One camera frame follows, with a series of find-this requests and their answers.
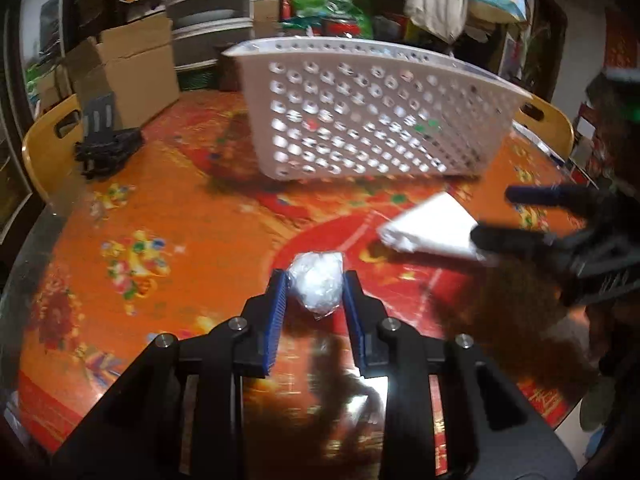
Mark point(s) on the open cardboard box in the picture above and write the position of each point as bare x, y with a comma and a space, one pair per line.
135, 80

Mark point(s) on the grey stacked drawer tower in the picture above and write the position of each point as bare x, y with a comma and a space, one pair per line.
210, 20

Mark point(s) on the white canvas tote bag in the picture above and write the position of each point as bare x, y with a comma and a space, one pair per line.
440, 0

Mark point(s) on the small brown cardboard box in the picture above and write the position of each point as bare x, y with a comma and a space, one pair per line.
266, 12

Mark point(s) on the green snack bag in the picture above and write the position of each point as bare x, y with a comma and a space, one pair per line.
330, 0

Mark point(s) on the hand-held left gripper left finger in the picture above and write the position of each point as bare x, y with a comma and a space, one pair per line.
274, 320

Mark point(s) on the wooden chair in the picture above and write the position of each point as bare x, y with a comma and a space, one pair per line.
45, 155
552, 132

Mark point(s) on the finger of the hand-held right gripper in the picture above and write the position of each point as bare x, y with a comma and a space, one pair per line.
510, 240
545, 194

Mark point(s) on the white plastic bag ball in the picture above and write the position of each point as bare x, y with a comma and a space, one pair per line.
317, 280

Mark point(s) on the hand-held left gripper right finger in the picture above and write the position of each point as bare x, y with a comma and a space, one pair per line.
354, 320

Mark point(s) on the black folding phone stand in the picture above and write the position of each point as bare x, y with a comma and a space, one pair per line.
107, 152

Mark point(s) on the white perforated plastic basket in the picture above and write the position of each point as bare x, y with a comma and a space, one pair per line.
350, 125

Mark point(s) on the pink white towel roll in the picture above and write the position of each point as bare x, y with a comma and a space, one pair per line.
430, 230

